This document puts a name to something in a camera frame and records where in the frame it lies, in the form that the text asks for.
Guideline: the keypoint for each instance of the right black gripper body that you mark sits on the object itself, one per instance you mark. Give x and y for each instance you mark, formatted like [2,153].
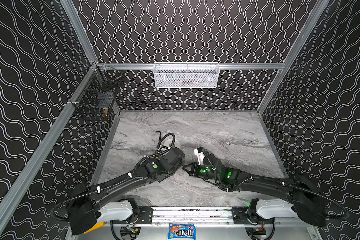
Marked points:
[193,169]

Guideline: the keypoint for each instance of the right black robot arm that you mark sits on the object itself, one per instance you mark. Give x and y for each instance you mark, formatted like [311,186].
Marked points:
[292,198]

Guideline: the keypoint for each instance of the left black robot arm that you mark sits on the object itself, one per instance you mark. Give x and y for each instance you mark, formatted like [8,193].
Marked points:
[82,210]

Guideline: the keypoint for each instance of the black hex key tool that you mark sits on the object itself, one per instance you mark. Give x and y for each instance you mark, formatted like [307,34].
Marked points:
[159,135]

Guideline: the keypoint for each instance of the white tape roll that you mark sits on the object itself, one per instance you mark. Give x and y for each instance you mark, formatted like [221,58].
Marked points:
[176,144]

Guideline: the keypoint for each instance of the blue candy bag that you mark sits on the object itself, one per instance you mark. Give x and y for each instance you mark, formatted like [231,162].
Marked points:
[182,231]

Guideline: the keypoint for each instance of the brass object in black basket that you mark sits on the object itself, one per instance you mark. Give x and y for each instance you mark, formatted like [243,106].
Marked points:
[105,112]

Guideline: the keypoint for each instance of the yellow block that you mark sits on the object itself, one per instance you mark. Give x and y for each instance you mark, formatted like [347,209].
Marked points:
[95,227]

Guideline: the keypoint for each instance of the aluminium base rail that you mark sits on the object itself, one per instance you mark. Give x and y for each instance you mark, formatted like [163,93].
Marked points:
[192,214]

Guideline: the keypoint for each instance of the white mesh wall basket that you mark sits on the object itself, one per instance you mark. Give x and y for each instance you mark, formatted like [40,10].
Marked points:
[186,75]

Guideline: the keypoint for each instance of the black wire wall basket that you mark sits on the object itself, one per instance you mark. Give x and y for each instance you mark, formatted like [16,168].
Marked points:
[100,92]

